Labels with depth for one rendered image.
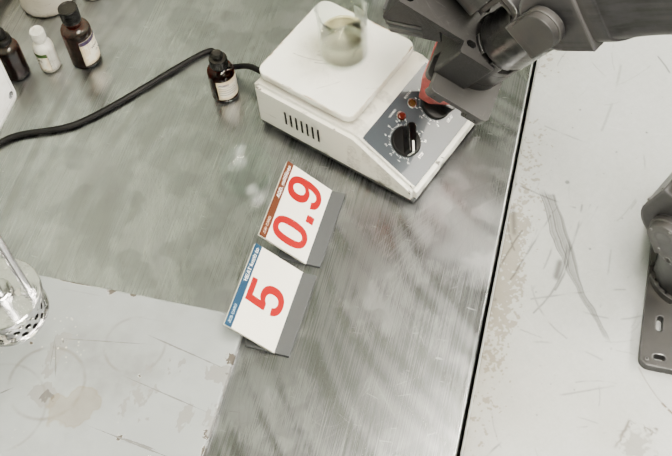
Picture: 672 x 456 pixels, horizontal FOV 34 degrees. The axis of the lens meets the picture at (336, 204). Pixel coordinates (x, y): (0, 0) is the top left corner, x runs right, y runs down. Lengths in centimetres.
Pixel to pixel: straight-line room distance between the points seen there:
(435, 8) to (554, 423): 38
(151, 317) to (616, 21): 51
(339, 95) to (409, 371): 28
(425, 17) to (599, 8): 18
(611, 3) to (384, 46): 34
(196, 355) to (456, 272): 26
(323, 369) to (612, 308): 28
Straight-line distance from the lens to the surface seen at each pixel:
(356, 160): 111
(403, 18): 98
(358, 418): 101
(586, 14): 87
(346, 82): 110
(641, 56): 126
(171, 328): 106
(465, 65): 99
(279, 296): 105
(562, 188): 114
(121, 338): 107
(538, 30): 89
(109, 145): 120
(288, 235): 108
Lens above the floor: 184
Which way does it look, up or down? 57 degrees down
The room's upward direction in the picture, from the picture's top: 6 degrees counter-clockwise
